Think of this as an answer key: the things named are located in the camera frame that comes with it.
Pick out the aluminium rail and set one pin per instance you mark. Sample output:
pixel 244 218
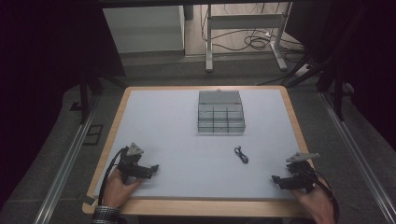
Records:
pixel 358 158
pixel 67 161

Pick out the black tripod stand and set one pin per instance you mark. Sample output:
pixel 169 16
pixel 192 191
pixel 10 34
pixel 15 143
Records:
pixel 323 71

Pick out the white metal desk frame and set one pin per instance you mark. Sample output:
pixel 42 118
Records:
pixel 246 22

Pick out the white power strip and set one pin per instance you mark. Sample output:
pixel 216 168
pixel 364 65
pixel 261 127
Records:
pixel 303 70

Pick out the person's left hand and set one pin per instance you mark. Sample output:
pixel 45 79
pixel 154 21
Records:
pixel 117 190

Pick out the white cabinet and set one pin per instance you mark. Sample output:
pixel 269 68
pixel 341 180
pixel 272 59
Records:
pixel 143 29

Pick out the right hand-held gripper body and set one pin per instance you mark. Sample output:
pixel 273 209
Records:
pixel 301 179

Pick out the person's right hand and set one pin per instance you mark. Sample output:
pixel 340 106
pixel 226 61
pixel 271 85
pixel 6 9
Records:
pixel 315 202

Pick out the clear plastic compartment box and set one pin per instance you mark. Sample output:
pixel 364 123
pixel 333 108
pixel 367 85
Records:
pixel 220 112

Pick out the white table mat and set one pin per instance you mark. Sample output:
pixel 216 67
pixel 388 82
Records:
pixel 186 155

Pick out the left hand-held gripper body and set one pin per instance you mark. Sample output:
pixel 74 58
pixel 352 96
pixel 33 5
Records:
pixel 130 162

